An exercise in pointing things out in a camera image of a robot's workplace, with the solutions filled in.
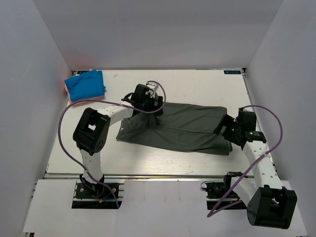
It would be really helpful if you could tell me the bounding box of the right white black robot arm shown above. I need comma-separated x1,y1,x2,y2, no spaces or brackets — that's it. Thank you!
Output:
207,107,297,229

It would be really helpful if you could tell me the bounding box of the folded blue t-shirt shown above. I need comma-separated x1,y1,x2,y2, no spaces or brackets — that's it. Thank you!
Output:
64,70,107,101

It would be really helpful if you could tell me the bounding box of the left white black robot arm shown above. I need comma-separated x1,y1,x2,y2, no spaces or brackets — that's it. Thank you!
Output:
73,80,166,197

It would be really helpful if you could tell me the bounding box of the white front cover board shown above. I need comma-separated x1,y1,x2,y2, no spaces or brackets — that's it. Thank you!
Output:
24,180,307,237

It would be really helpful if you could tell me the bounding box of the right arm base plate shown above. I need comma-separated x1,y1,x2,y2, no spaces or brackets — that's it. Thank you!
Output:
200,172,242,210

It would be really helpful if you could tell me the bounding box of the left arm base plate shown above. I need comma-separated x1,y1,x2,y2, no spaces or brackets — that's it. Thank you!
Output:
72,182,124,210

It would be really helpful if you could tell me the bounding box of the aluminium table frame rail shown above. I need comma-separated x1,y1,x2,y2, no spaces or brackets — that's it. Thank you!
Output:
241,68,283,177

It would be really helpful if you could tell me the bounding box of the blue logo sticker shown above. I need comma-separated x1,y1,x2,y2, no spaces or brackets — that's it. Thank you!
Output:
224,70,241,75

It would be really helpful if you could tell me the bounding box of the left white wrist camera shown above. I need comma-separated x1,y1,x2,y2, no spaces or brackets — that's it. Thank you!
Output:
146,82,159,96

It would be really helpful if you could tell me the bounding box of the folded pink t-shirt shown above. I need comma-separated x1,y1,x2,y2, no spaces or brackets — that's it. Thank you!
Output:
63,68,104,106

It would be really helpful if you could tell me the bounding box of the dark grey t-shirt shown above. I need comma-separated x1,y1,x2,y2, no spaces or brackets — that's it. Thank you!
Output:
116,103,233,156

